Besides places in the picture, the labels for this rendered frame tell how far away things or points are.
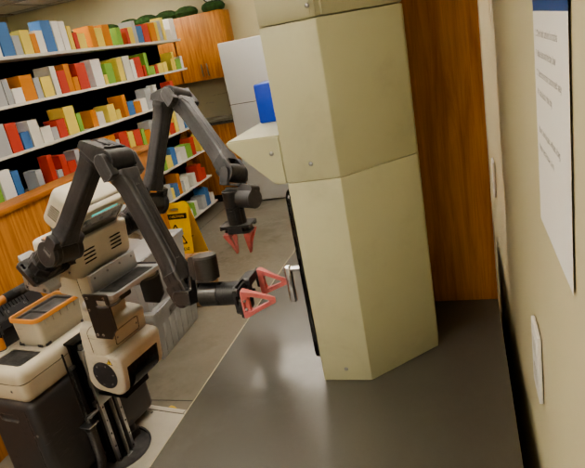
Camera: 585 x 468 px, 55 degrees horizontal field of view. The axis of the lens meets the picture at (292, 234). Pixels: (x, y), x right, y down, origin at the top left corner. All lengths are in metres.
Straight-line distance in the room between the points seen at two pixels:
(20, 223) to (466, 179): 2.49
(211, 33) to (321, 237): 5.75
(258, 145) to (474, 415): 0.68
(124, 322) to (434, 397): 1.18
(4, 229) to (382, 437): 2.51
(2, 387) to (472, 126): 1.73
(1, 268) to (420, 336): 2.37
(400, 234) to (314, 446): 0.47
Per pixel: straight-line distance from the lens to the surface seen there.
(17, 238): 3.32
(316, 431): 1.20
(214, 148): 1.75
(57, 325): 2.26
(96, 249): 1.94
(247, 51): 6.30
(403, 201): 1.22
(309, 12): 1.09
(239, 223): 1.71
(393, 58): 1.18
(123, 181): 1.45
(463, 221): 1.52
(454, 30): 1.43
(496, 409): 1.21
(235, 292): 1.29
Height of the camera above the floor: 1.68
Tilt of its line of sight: 19 degrees down
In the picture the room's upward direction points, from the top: 11 degrees counter-clockwise
